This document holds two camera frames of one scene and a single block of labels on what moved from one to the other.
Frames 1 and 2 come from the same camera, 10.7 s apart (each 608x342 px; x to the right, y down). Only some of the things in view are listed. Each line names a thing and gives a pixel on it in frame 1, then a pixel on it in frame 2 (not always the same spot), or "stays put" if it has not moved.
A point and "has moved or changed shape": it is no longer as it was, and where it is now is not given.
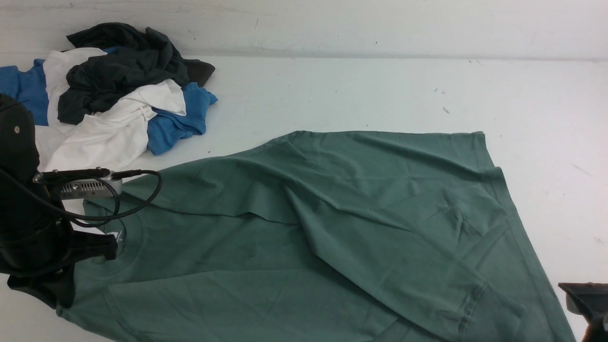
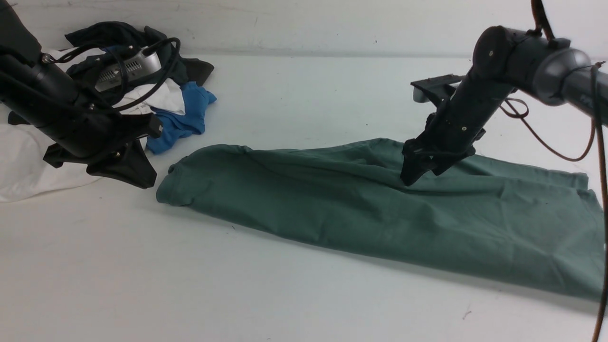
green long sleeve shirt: x=317 y=236 has moved or changed shape
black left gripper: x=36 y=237 to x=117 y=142
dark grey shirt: x=138 y=55 stays put
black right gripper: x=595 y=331 to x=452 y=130
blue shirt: x=27 y=82 stays put
